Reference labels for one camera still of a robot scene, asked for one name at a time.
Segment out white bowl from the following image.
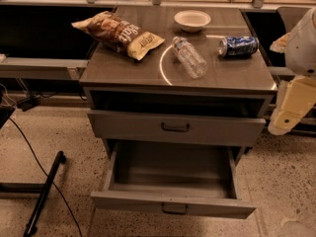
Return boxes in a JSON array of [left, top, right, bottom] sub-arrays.
[[174, 10, 211, 33]]

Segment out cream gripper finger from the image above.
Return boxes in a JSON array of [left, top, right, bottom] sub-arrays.
[[270, 33, 289, 53]]

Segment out blue soda can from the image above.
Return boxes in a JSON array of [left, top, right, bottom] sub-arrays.
[[218, 37, 259, 57]]

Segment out black floor cable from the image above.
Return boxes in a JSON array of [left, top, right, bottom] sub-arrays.
[[6, 116, 84, 237]]

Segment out grey drawer cabinet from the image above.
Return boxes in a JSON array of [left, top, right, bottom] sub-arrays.
[[78, 5, 278, 156]]

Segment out grey drawer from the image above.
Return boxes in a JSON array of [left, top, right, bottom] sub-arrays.
[[91, 141, 256, 219], [88, 110, 266, 146]]

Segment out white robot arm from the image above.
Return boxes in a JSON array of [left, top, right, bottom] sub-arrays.
[[268, 8, 316, 135]]

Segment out black metal stand leg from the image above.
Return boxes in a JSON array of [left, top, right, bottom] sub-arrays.
[[24, 151, 66, 237]]

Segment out brown yellow chip bag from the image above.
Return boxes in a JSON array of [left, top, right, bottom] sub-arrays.
[[72, 11, 164, 60]]

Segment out grey chair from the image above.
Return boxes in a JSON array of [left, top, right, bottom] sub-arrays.
[[276, 7, 308, 33]]

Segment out grey left side rail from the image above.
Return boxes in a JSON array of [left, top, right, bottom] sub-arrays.
[[0, 57, 89, 80]]

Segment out clear plastic water bottle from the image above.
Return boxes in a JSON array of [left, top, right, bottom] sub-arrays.
[[172, 37, 208, 79]]

